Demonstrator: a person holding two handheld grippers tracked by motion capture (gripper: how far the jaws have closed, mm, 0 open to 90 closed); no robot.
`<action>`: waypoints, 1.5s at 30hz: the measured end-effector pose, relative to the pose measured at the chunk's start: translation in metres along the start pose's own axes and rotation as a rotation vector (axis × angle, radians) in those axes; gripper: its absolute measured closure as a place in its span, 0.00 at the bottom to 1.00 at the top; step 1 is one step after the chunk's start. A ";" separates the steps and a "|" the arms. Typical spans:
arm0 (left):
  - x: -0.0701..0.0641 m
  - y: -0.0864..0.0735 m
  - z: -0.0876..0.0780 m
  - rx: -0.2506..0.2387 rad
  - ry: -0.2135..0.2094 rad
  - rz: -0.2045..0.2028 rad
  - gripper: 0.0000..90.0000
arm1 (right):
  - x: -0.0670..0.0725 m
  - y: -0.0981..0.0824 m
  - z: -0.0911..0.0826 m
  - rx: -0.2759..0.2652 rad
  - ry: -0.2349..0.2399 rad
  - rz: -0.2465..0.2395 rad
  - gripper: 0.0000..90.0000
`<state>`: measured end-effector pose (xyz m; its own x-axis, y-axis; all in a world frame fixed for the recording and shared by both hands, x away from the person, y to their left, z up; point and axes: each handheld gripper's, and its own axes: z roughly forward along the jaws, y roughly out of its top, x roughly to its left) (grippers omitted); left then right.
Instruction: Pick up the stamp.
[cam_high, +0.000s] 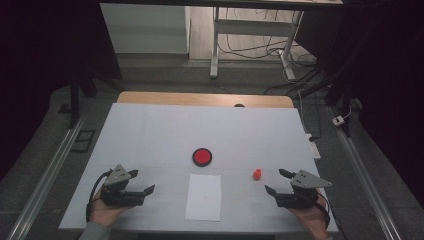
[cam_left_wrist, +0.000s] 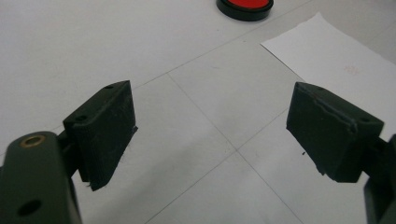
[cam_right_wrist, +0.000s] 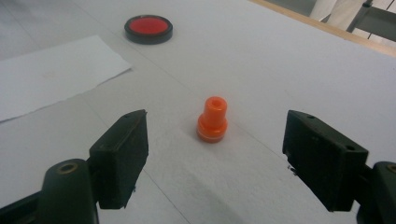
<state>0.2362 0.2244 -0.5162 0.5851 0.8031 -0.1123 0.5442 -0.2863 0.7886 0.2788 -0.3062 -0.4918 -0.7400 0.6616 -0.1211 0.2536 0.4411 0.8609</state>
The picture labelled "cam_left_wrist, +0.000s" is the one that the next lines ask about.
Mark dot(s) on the small white paper sheet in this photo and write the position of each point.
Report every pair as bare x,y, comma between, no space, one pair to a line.
336,59

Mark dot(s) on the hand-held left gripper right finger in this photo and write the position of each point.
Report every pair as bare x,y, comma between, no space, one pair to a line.
327,137

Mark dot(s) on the round red ink pad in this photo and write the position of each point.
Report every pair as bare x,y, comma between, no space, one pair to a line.
246,9

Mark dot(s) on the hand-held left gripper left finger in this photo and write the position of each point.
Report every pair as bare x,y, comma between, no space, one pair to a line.
102,133

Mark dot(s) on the large white table cover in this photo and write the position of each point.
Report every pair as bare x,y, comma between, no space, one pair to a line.
186,46

